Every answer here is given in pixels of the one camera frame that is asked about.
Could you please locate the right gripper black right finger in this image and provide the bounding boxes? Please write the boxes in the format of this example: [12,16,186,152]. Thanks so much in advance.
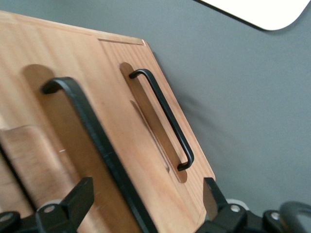
[203,177,288,233]

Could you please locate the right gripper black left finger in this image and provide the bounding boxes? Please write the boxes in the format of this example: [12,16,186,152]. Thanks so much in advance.
[0,177,95,233]

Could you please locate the light wooden drawer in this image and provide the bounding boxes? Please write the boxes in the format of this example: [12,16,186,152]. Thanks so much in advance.
[98,38,216,220]
[0,11,204,233]

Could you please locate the light wooden cabinet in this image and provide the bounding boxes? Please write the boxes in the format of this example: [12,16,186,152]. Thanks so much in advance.
[0,10,216,220]

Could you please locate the beige plastic tray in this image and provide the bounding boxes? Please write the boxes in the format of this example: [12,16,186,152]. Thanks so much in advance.
[194,0,311,32]

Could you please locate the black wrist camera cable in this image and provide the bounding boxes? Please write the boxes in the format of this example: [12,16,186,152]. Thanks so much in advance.
[279,201,311,233]

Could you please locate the black metal drawer handle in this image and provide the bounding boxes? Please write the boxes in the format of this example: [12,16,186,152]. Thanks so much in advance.
[128,68,195,172]
[40,77,158,233]

